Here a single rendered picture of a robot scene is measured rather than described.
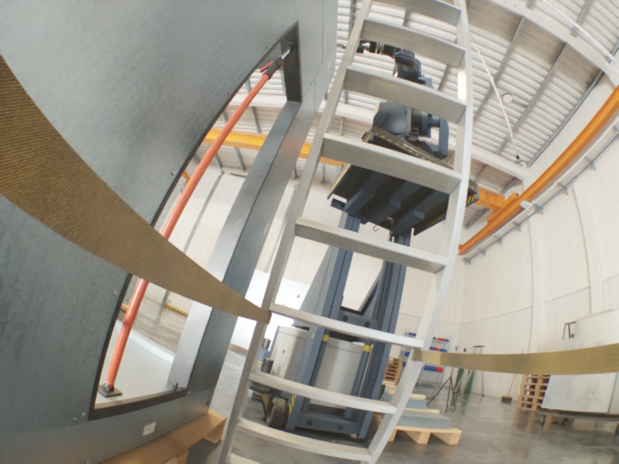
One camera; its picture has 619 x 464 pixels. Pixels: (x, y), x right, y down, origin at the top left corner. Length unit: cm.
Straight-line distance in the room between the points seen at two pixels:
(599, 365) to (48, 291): 78
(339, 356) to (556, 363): 212
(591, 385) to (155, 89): 461
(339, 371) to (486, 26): 779
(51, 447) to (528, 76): 920
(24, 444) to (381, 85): 125
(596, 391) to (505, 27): 753
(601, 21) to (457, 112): 819
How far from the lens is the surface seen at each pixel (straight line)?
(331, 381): 238
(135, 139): 61
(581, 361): 36
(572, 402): 440
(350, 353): 241
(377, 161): 70
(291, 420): 207
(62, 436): 78
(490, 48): 807
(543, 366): 40
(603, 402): 415
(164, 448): 115
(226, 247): 121
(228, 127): 103
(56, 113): 50
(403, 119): 215
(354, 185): 207
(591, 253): 748
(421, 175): 73
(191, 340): 119
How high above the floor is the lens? 77
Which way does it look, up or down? 23 degrees up
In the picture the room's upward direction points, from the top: 17 degrees clockwise
